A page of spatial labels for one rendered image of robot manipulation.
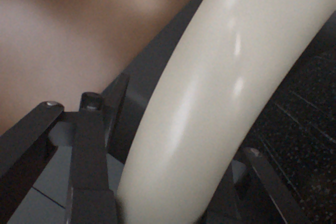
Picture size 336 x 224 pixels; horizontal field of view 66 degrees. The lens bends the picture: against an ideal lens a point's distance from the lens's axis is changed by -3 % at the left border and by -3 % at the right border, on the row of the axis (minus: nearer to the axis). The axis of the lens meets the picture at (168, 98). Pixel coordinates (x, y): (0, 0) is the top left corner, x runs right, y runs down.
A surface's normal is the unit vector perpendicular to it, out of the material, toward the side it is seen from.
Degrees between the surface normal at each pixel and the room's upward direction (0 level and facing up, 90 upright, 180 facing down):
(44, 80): 0
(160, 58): 0
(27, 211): 90
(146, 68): 0
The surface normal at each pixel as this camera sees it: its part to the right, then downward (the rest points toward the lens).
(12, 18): -0.03, 0.29
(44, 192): 0.63, -0.74
